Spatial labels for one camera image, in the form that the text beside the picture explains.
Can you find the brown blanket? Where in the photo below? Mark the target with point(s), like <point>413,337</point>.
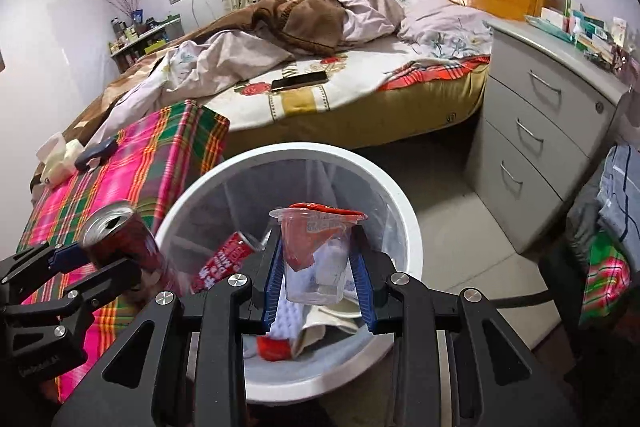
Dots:
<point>314,26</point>

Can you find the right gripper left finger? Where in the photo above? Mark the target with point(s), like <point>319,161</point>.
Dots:
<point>180,362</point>

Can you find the red cartoon can large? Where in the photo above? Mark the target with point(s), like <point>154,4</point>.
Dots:
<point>225,261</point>

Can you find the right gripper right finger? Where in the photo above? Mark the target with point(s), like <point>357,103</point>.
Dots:
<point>495,380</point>

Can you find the black smartphone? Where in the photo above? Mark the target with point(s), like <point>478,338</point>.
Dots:
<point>299,81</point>

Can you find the white tissue pack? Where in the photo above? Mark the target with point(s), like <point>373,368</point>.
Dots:
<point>58,159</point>

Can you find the grey drawer cabinet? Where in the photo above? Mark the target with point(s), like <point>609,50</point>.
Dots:
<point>547,113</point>

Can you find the red cartoon can small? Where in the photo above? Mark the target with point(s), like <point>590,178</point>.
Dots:
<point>117,231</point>

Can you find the dark blue glasses case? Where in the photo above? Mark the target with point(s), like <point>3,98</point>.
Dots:
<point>96,155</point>

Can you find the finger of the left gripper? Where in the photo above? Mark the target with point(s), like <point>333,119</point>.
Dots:
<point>66,259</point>
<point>89,294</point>

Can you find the red white milk carton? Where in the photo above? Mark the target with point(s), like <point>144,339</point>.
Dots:
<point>273,350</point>

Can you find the white foam net sleeve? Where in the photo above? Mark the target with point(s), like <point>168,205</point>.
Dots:
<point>289,319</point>

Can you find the shelf with bottles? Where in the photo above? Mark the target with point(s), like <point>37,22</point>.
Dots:
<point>131,47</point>

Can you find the red lid plastic cup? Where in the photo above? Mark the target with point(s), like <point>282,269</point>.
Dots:
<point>315,248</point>

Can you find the floral bed sheet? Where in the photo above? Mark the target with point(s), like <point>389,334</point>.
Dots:
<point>428,75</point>

